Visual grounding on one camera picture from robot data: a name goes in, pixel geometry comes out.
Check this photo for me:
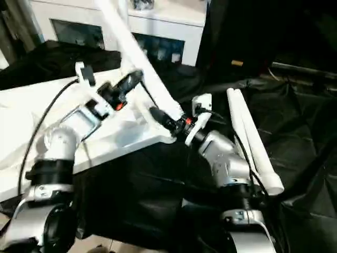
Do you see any white plastic table top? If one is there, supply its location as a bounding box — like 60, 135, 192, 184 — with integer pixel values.
0, 65, 182, 201

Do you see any white sideboard cabinet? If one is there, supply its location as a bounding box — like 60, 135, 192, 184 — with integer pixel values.
28, 0, 206, 66

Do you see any dark bag of small parts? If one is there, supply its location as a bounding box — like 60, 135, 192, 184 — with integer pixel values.
131, 0, 155, 11

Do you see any black speaker cabinet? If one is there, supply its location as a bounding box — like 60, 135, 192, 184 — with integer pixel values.
197, 0, 274, 76

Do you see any grey metal tripod stand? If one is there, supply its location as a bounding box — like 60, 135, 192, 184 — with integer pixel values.
0, 0, 43, 66

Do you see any black plastic mat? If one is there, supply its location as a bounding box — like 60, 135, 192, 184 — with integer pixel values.
0, 39, 337, 253

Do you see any black metal rod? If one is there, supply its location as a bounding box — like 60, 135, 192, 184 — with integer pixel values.
272, 62, 337, 81

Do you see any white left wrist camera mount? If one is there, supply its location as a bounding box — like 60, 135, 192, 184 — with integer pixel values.
75, 62, 116, 119

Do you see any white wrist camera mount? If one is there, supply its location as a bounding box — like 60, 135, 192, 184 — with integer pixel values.
184, 93, 213, 145
75, 62, 116, 119

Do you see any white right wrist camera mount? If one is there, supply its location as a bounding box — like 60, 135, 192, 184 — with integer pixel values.
184, 93, 213, 145

